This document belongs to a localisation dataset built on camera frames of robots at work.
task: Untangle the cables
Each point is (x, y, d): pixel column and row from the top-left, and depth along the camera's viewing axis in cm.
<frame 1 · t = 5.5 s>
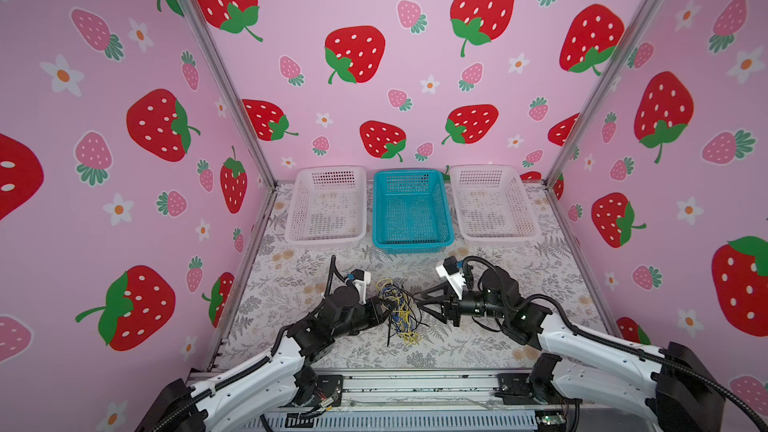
left hand: (398, 306, 76), fingers closed
right hand: (419, 302, 70), fingers open
right white plastic basket: (491, 205, 117), on the table
teal plastic basket: (411, 212, 113), on the table
left white plastic basket: (328, 205, 117), on the table

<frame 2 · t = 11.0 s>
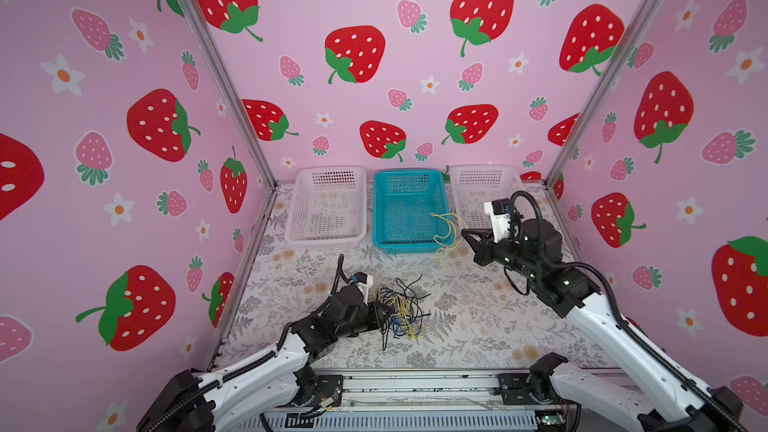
left hand: (395, 311, 78), fingers closed
right hand: (461, 230, 71), fingers closed
the named things where they were.

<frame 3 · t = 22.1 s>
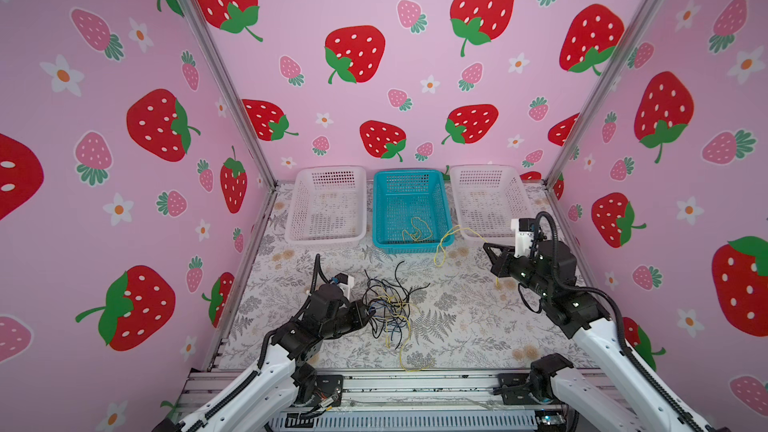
left hand: (377, 310, 79), fingers closed
right hand: (482, 244, 74), fingers closed
the named things where they were.

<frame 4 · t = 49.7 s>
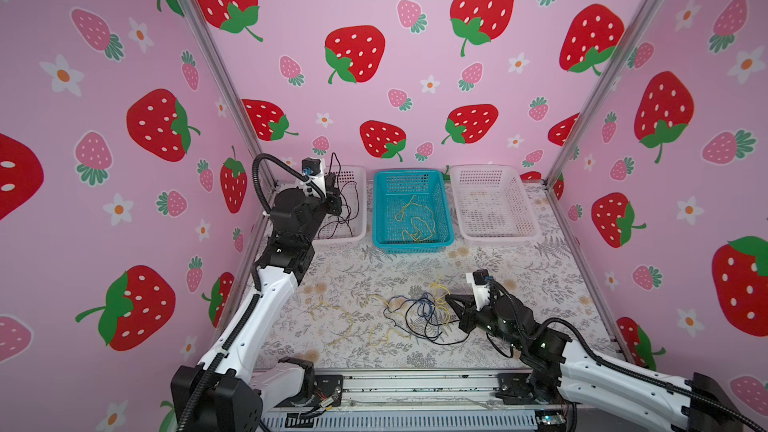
left hand: (332, 173, 71), fingers closed
right hand: (445, 298, 76), fingers closed
the named things where they were.

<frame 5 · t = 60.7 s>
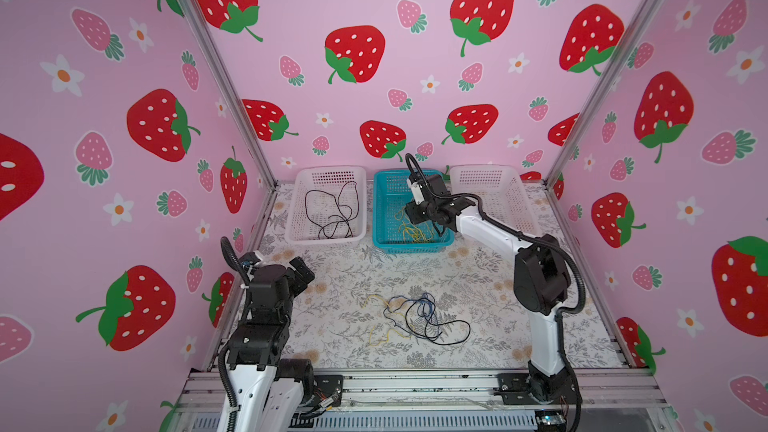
left hand: (289, 266, 73), fingers open
right hand: (411, 205, 95), fingers open
the named things where they were.

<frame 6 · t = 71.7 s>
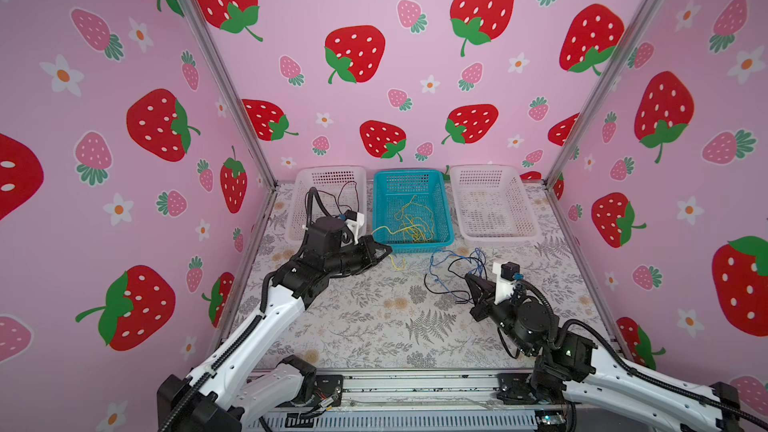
left hand: (393, 247, 71), fingers closed
right hand: (466, 277, 70), fingers closed
the named things where they were.

